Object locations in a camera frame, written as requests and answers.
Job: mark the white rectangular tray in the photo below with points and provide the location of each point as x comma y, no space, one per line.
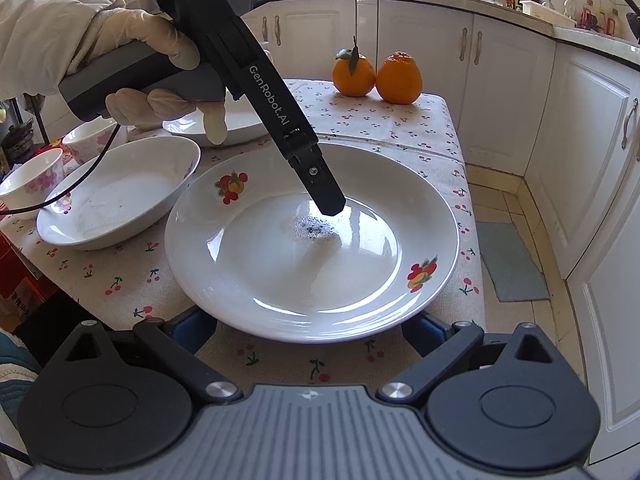
546,14

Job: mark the white floral bowl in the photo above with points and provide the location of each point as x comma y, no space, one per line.
31,183
87,140

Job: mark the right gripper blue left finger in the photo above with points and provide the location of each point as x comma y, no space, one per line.
173,344

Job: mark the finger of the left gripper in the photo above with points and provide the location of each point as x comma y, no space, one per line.
302,151

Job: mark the black wok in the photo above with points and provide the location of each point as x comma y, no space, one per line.
633,18

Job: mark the cherry print tablecloth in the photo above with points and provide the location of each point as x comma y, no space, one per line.
121,285

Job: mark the large round fruit plate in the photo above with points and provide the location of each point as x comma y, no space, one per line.
248,245

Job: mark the grey floor mat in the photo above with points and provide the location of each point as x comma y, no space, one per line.
509,263

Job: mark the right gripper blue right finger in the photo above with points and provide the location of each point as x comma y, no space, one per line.
445,350

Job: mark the bumpy orange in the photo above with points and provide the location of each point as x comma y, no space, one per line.
399,80

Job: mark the orange with leaf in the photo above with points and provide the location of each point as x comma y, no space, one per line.
353,74

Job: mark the gloved left hand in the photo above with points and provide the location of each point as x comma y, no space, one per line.
44,41

